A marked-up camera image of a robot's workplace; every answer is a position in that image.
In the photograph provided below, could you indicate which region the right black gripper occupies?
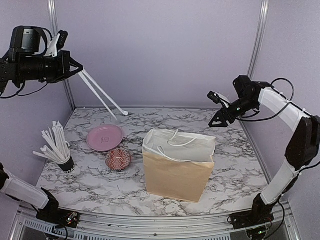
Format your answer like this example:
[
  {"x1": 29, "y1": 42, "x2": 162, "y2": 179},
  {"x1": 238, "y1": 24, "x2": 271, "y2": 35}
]
[{"x1": 209, "y1": 95, "x2": 258, "y2": 127}]

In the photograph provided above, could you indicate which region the brown paper bag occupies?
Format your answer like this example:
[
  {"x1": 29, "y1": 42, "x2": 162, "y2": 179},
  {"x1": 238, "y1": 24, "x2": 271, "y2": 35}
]
[{"x1": 142, "y1": 129, "x2": 216, "y2": 203}]

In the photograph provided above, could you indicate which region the white paper straw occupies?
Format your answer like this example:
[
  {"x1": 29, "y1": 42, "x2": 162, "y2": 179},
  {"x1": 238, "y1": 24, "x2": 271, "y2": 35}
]
[{"x1": 81, "y1": 69, "x2": 130, "y2": 116}]

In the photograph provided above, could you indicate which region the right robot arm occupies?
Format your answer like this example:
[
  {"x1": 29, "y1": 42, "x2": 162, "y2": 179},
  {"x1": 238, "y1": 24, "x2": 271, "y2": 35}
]
[{"x1": 207, "y1": 75, "x2": 320, "y2": 224}]

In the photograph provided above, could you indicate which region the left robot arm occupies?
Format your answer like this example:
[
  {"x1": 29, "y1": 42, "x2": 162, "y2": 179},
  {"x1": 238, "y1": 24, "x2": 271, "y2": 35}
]
[{"x1": 0, "y1": 26, "x2": 84, "y2": 223}]

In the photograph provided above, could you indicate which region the pink plate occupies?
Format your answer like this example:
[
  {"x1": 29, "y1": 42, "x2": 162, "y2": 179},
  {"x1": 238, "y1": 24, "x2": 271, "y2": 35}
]
[{"x1": 86, "y1": 124, "x2": 124, "y2": 152}]

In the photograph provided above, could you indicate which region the black cup with straws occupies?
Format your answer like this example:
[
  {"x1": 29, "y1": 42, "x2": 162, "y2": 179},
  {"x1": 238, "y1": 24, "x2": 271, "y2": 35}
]
[{"x1": 32, "y1": 121, "x2": 75, "y2": 174}]

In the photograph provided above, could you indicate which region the red patterned bowl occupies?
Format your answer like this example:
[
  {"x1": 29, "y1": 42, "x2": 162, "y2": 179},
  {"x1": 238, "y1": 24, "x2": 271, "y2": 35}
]
[{"x1": 105, "y1": 148, "x2": 132, "y2": 172}]

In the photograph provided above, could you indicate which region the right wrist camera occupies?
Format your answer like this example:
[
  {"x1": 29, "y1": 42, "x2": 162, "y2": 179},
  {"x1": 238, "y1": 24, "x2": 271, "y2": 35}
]
[{"x1": 207, "y1": 91, "x2": 231, "y2": 108}]

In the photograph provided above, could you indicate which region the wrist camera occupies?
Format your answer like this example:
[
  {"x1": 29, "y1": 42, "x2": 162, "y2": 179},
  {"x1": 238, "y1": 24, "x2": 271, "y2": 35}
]
[
  {"x1": 44, "y1": 30, "x2": 69, "y2": 58},
  {"x1": 207, "y1": 91, "x2": 231, "y2": 108}
]

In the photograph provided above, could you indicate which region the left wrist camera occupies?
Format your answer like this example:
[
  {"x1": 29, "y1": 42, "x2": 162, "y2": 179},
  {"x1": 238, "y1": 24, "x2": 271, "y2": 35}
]
[{"x1": 44, "y1": 30, "x2": 69, "y2": 58}]

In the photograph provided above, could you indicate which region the left aluminium frame post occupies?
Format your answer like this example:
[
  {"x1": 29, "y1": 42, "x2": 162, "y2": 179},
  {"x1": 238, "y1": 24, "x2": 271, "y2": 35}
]
[{"x1": 47, "y1": 0, "x2": 77, "y2": 111}]

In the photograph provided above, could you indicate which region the aluminium frame post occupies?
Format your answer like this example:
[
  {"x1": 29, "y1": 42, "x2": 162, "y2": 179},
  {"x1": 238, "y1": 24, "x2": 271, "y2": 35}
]
[
  {"x1": 247, "y1": 0, "x2": 270, "y2": 80},
  {"x1": 47, "y1": 0, "x2": 77, "y2": 111}
]

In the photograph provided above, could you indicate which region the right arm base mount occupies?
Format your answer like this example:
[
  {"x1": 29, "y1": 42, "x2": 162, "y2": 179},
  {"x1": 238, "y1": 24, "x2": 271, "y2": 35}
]
[{"x1": 227, "y1": 210, "x2": 274, "y2": 230}]

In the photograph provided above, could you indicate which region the right aluminium frame post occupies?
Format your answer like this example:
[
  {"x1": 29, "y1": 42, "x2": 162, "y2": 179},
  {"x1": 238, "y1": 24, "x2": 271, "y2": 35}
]
[{"x1": 247, "y1": 0, "x2": 270, "y2": 80}]

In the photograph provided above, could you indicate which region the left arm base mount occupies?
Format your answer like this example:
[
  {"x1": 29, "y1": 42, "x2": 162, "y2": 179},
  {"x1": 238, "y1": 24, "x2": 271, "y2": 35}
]
[{"x1": 36, "y1": 209, "x2": 80, "y2": 229}]

